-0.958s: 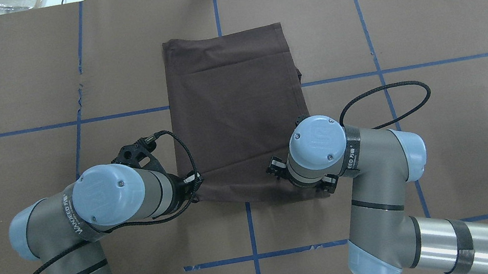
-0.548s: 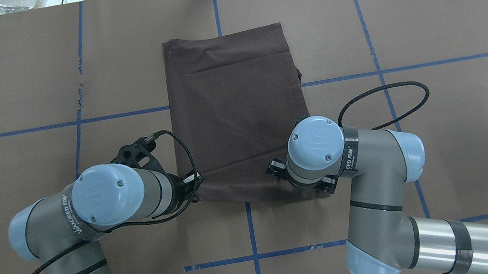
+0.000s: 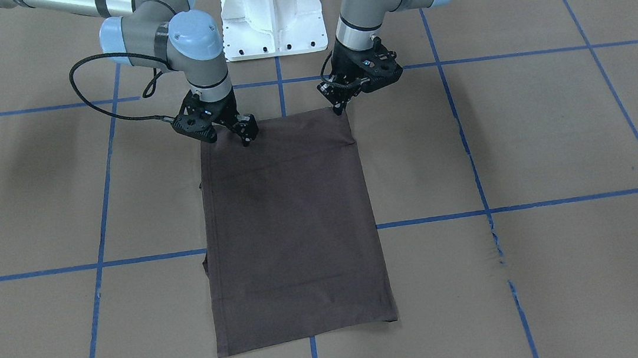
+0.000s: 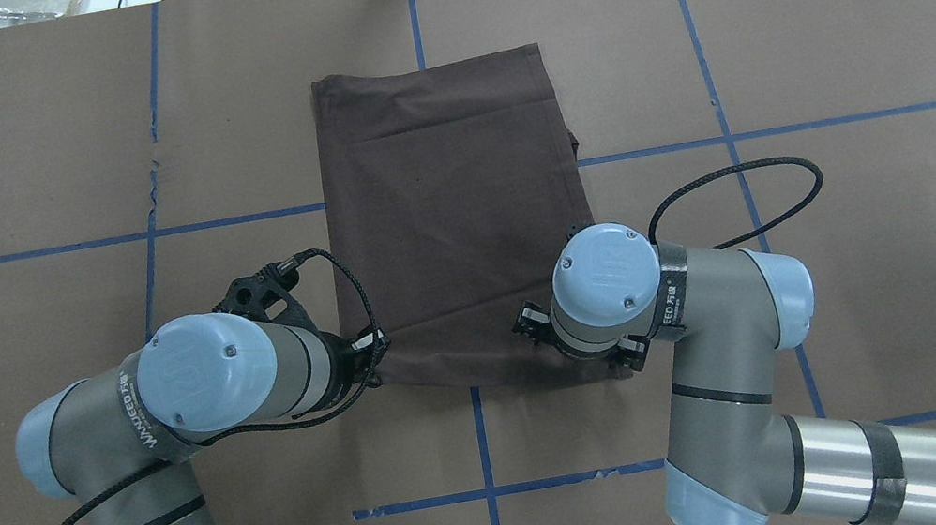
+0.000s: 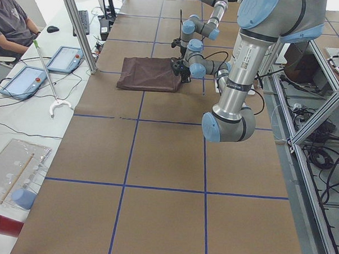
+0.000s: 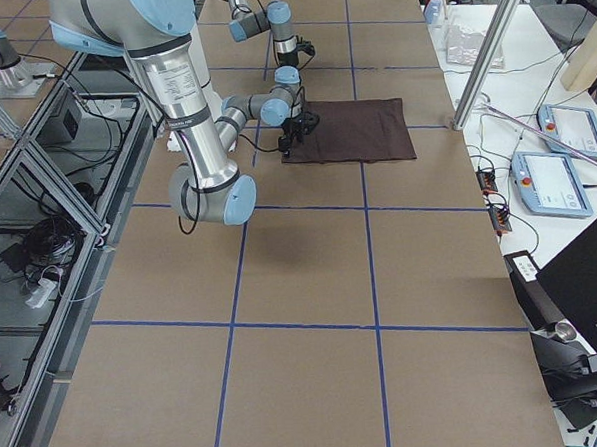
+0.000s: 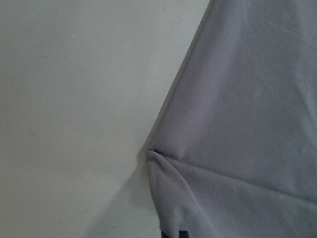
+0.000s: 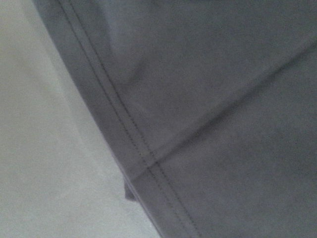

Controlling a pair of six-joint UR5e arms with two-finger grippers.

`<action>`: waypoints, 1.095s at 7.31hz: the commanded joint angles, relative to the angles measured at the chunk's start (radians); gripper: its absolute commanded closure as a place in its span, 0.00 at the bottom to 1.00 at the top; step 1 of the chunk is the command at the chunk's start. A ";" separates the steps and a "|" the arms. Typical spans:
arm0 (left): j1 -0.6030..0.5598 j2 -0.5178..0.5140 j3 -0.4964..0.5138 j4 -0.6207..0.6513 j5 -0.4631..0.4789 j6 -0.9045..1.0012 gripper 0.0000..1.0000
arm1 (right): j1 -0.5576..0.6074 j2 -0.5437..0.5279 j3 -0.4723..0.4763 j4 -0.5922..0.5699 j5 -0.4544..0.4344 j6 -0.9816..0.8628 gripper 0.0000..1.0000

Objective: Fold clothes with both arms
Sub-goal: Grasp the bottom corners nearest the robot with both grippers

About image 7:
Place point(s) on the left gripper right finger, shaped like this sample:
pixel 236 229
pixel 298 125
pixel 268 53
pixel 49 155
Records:
pixel 183 234

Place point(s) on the dark brown t-shirt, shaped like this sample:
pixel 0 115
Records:
pixel 235 154

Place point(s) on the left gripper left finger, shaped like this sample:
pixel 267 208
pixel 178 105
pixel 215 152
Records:
pixel 164 235

